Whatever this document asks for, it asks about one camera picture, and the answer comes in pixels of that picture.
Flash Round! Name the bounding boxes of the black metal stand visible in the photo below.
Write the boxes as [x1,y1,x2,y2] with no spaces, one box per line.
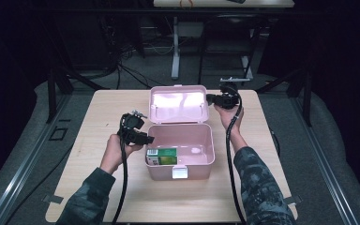
[256,68,313,128]
[45,64,111,125]

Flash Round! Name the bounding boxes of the hand-held gripper cable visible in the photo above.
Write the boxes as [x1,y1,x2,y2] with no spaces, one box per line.
[112,137,129,225]
[225,90,248,225]

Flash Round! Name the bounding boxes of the aluminium floor rail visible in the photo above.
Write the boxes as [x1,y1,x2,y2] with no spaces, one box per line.
[290,97,360,225]
[0,93,72,225]

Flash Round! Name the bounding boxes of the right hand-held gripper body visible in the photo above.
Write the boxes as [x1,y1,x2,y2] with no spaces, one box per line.
[219,77,251,111]

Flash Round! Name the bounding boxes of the short black cable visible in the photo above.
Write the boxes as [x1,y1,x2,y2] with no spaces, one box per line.
[269,128,282,158]

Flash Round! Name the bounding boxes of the black floor cable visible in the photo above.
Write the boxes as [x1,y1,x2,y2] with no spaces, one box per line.
[4,143,76,225]

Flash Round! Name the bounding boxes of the right hand-held gripper cable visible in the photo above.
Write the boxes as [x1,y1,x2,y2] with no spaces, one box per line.
[225,90,248,225]

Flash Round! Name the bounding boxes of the left hand-held gripper cable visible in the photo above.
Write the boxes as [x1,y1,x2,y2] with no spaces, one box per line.
[112,137,129,225]

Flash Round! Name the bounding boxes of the green medicine carton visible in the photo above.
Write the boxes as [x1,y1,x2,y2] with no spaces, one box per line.
[145,147,178,167]

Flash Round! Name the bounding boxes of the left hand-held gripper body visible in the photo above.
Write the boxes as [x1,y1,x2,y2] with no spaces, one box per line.
[117,110,148,145]

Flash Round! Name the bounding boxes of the person's right hand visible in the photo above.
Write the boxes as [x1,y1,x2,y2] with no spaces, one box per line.
[214,104,245,136]

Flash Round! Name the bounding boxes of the bundle of floor cables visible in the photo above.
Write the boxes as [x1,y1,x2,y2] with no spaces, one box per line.
[99,15,182,91]

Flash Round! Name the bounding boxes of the black chair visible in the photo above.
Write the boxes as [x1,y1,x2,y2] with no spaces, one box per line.
[197,13,263,87]

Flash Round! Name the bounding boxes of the white desk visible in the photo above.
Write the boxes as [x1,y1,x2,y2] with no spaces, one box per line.
[153,0,295,82]

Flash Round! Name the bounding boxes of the person's left hand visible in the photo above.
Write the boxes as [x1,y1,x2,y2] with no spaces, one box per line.
[99,133,143,175]

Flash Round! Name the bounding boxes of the grey tape strip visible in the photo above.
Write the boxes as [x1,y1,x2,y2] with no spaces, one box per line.
[283,195,304,206]
[41,194,65,204]

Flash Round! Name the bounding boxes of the grey metal box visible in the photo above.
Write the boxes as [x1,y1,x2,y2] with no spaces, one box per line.
[176,22,204,39]

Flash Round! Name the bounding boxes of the pink plastic storage box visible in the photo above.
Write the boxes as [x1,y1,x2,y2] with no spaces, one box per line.
[144,83,216,182]

